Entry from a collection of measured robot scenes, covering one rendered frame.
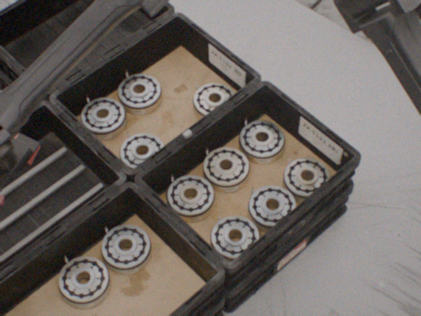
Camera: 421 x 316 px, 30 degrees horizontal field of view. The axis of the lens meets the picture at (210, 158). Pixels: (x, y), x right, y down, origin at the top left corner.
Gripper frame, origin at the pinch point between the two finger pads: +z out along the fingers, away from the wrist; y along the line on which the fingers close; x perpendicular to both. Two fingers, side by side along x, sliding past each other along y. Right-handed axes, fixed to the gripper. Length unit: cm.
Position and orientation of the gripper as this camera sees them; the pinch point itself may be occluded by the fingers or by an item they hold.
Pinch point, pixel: (14, 180)
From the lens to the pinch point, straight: 158.3
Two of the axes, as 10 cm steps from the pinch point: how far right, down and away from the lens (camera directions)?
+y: -4.8, 8.0, -3.7
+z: 0.4, 4.4, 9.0
